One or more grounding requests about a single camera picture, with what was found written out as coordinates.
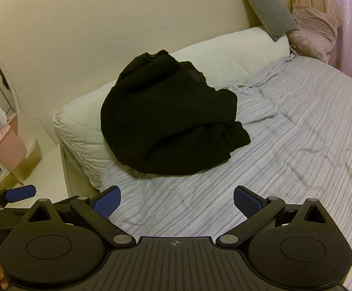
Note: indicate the white quilted pillow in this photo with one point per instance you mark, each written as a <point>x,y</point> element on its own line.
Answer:
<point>82,121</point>

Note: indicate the oval wall mirror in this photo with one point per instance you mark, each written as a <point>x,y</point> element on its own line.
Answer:
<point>0,75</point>

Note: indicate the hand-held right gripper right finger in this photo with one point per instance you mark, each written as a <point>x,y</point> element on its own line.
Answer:
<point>248,201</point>

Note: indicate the pink pillow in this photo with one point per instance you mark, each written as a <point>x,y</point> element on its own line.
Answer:
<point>312,30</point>

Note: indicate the cream bed frame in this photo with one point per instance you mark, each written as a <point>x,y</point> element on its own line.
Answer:
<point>79,172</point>

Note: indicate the striped grey bed sheet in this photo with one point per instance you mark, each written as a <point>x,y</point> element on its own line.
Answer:
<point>285,142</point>

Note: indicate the grey cushion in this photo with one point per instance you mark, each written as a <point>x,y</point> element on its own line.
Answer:
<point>270,9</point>

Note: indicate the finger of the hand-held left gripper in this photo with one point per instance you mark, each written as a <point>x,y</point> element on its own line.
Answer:
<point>21,192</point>

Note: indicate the pink tissue box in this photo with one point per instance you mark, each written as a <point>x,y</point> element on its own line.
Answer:
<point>9,151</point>

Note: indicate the black clothes heap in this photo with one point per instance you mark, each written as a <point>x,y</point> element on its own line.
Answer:
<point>164,112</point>

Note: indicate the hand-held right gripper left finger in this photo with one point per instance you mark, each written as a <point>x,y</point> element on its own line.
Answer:
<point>107,201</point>

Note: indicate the white nightstand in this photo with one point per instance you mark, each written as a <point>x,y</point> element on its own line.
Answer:
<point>42,175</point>

